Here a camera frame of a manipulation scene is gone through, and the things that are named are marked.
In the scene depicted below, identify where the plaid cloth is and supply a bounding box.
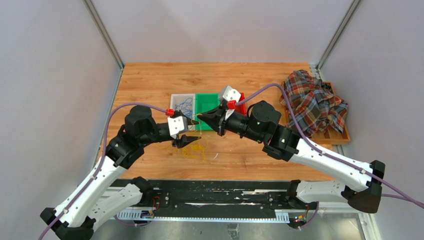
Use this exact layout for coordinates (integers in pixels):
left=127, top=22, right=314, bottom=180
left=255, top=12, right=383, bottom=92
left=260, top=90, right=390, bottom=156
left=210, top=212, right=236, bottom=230
left=279, top=69, right=349, bottom=138

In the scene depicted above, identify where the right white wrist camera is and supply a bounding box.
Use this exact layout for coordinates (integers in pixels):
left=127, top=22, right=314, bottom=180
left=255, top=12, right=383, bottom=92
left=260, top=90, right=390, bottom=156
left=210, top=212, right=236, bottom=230
left=218, top=85, right=242, bottom=120

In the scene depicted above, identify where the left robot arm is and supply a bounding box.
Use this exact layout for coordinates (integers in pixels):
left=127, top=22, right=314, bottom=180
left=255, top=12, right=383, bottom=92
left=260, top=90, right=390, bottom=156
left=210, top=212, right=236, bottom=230
left=40, top=102, right=198, bottom=240

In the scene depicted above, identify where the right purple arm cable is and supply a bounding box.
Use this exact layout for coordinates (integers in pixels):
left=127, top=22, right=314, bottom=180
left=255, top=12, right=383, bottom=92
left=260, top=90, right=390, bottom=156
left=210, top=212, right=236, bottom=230
left=227, top=83, right=424, bottom=229

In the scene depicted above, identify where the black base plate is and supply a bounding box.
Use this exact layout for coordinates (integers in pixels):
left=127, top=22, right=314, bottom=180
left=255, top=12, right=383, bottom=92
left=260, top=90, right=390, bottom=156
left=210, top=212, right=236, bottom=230
left=102, top=179, right=320, bottom=220

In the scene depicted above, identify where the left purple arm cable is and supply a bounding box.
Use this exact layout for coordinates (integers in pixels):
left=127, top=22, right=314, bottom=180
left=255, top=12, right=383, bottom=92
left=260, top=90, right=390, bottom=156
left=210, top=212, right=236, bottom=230
left=38, top=102, right=175, bottom=240

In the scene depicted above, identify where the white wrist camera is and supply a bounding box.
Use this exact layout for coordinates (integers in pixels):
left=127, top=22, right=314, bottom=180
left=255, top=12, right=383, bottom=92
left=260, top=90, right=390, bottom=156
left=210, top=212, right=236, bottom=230
left=167, top=110, right=189, bottom=139
left=218, top=85, right=242, bottom=120

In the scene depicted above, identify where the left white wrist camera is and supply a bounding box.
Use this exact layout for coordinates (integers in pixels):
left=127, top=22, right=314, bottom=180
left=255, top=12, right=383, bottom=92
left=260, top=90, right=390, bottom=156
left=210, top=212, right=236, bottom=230
left=167, top=110, right=189, bottom=139

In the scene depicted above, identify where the wooden tray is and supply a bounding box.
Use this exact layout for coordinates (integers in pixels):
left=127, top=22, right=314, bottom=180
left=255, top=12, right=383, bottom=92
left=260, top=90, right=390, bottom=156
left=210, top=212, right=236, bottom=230
left=282, top=81, right=351, bottom=145

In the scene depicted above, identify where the yellow cable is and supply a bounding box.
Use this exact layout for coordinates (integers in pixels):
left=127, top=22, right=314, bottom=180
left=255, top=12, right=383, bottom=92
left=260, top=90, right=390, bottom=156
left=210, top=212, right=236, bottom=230
left=153, top=112, right=211, bottom=164

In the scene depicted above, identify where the green plastic bin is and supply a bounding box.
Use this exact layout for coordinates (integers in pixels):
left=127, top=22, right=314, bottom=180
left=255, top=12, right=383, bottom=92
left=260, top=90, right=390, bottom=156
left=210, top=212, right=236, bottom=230
left=194, top=93, right=220, bottom=131

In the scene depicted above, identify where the aluminium frame rail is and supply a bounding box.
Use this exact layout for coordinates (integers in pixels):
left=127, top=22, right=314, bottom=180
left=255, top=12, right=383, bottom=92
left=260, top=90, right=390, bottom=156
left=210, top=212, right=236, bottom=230
left=99, top=190, right=374, bottom=223

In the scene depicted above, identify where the red plastic bin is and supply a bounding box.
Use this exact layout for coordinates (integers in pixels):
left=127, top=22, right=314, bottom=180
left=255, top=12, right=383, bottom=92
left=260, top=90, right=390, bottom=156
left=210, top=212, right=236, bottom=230
left=234, top=92, right=247, bottom=116

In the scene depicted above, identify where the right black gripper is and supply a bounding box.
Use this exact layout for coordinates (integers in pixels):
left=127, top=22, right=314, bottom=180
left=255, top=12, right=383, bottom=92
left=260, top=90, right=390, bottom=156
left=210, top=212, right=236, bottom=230
left=196, top=103, right=264, bottom=143

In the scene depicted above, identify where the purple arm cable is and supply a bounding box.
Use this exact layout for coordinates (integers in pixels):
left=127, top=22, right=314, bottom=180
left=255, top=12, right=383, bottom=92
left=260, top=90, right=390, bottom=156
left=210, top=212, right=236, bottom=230
left=38, top=102, right=175, bottom=240
left=227, top=83, right=424, bottom=229

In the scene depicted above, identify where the white plastic bin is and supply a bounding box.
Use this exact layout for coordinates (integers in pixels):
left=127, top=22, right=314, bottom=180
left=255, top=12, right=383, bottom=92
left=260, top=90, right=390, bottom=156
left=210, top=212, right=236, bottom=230
left=170, top=93, right=196, bottom=117

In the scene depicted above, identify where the blue cable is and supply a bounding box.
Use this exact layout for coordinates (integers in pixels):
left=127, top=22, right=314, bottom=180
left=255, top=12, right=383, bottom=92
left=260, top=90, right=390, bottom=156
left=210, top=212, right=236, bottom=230
left=174, top=97, right=194, bottom=117

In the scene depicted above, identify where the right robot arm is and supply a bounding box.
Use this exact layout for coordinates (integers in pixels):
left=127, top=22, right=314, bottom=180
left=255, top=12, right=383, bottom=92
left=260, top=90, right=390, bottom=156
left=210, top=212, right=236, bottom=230
left=198, top=100, right=385, bottom=214

